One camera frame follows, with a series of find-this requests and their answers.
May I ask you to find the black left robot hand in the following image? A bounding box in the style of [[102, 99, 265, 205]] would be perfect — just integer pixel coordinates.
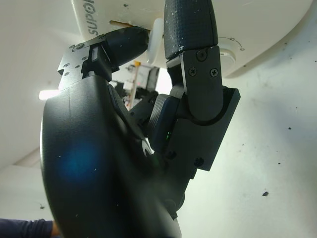
[[39, 0, 241, 238]]

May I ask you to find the white two-slot toaster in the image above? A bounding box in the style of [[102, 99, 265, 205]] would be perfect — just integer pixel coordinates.
[[70, 0, 317, 79]]

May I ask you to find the person's blue sleeved forearm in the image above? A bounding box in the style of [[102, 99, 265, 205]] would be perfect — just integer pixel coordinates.
[[0, 218, 61, 238]]

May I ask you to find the silver toaster dial knob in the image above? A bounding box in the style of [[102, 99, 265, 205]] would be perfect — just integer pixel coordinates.
[[217, 46, 236, 65]]

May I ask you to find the ceiling light panel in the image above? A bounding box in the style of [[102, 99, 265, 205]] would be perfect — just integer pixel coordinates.
[[39, 89, 61, 100]]

